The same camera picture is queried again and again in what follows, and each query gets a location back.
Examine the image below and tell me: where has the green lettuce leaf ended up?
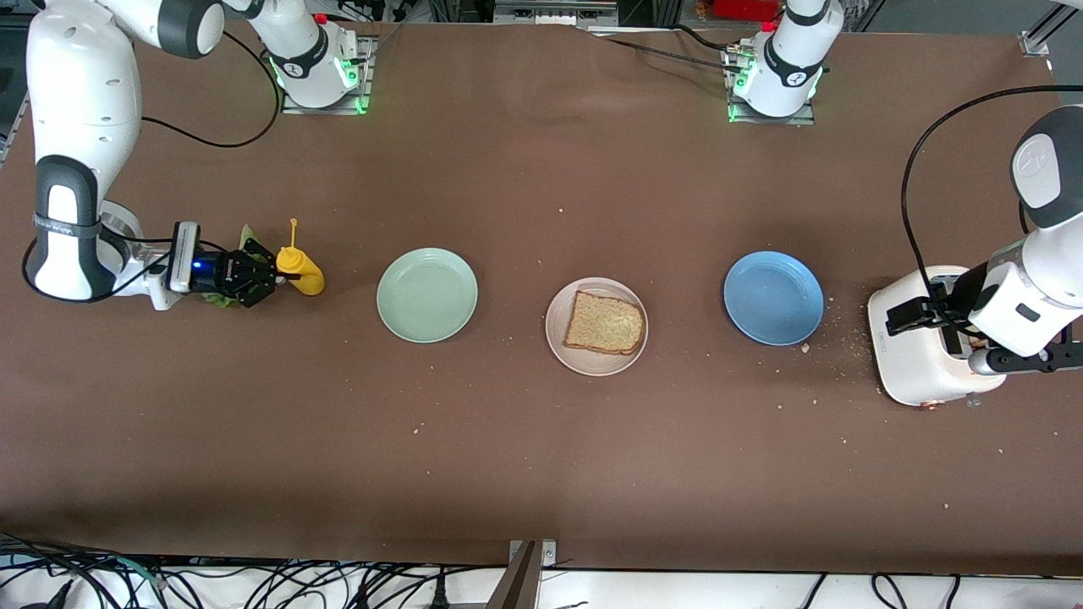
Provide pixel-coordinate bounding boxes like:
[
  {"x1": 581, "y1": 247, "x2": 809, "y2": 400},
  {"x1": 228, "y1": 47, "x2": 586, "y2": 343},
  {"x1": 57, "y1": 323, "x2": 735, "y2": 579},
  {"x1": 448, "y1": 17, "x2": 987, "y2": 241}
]
[{"x1": 201, "y1": 224, "x2": 265, "y2": 310}]

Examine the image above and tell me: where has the blue plate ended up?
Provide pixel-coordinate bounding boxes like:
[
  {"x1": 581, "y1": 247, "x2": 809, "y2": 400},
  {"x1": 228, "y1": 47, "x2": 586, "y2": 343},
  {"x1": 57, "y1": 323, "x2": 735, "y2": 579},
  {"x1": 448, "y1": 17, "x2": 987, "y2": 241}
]
[{"x1": 723, "y1": 250, "x2": 825, "y2": 347}]

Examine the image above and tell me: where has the yellow mustard squeeze bottle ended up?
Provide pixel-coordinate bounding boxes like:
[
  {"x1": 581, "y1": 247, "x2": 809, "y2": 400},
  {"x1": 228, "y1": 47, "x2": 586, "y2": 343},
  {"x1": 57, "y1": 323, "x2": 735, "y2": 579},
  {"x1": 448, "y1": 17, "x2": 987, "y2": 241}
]
[{"x1": 276, "y1": 218, "x2": 326, "y2": 297}]

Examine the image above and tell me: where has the silver corner bracket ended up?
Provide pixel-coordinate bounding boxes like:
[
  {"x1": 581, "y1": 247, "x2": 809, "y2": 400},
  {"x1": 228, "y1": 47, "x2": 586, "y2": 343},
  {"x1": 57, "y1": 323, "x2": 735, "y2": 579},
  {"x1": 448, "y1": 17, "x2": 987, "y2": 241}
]
[{"x1": 508, "y1": 539, "x2": 558, "y2": 569}]

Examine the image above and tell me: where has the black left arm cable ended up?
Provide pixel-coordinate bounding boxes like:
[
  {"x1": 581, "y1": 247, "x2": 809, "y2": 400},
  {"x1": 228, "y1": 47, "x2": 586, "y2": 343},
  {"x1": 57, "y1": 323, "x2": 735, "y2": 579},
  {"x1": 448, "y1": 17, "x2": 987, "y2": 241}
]
[{"x1": 900, "y1": 85, "x2": 1083, "y2": 315}]

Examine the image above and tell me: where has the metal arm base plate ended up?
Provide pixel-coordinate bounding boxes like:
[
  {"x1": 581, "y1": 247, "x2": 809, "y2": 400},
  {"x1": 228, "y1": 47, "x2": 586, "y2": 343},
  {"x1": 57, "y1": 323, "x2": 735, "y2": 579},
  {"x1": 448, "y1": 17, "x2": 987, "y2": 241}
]
[
  {"x1": 281, "y1": 34, "x2": 377, "y2": 115},
  {"x1": 723, "y1": 42, "x2": 817, "y2": 126}
]

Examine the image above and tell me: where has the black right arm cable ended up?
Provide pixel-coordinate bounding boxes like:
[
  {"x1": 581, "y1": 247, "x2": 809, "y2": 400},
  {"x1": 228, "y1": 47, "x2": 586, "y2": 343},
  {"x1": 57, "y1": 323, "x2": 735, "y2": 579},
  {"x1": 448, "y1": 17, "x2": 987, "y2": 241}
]
[{"x1": 21, "y1": 32, "x2": 282, "y2": 299}]

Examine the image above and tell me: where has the grey metal equipment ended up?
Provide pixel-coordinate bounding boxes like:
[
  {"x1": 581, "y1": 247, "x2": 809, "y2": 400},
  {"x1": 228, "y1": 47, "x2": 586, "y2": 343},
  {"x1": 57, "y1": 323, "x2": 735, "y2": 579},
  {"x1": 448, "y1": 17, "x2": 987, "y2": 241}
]
[{"x1": 493, "y1": 0, "x2": 620, "y2": 26}]

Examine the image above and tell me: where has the brown table cover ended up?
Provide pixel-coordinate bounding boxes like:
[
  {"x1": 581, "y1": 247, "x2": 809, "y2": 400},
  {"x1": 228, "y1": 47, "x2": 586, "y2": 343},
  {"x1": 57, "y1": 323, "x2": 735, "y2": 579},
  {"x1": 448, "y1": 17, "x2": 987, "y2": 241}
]
[{"x1": 0, "y1": 15, "x2": 1083, "y2": 576}]

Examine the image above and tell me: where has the beige plate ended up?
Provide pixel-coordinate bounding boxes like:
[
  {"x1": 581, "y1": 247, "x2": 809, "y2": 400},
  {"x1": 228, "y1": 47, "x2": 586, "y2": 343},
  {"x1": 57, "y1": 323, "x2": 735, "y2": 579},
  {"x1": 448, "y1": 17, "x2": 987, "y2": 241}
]
[{"x1": 545, "y1": 277, "x2": 651, "y2": 378}]

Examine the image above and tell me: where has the black base cable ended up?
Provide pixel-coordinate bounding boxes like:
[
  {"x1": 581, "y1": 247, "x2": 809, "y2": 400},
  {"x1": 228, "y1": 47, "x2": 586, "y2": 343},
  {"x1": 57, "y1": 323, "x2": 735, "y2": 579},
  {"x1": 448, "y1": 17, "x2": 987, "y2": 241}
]
[{"x1": 592, "y1": 24, "x2": 745, "y2": 73}]

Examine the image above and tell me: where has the red box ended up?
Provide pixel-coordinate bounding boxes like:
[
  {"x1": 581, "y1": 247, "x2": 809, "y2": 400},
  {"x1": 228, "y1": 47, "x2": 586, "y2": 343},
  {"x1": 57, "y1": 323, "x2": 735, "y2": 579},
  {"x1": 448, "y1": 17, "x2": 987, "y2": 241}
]
[{"x1": 711, "y1": 0, "x2": 783, "y2": 22}]

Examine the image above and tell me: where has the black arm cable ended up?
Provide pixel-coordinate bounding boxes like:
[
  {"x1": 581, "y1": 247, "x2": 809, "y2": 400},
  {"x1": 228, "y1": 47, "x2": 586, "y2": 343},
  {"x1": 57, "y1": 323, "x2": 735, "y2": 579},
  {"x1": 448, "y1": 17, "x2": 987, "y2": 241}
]
[
  {"x1": 900, "y1": 85, "x2": 1083, "y2": 315},
  {"x1": 21, "y1": 32, "x2": 282, "y2": 299}
]

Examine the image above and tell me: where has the grey metal strut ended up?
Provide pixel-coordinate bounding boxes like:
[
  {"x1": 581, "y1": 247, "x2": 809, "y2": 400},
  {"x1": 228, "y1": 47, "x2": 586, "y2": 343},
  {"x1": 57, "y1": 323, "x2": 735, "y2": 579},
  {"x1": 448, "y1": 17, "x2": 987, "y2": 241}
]
[{"x1": 485, "y1": 541, "x2": 540, "y2": 609}]

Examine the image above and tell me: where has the white toaster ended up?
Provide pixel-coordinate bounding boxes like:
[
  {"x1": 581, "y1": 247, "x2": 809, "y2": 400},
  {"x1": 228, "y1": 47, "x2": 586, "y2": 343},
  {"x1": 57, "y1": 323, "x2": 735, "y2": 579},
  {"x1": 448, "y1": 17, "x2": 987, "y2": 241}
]
[{"x1": 866, "y1": 265, "x2": 1009, "y2": 410}]

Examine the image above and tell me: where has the light green plate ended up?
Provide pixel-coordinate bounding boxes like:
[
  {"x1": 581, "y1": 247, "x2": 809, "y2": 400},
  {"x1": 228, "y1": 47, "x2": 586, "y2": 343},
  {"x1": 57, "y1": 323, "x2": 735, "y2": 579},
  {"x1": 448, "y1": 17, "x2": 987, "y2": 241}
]
[{"x1": 376, "y1": 247, "x2": 480, "y2": 344}]

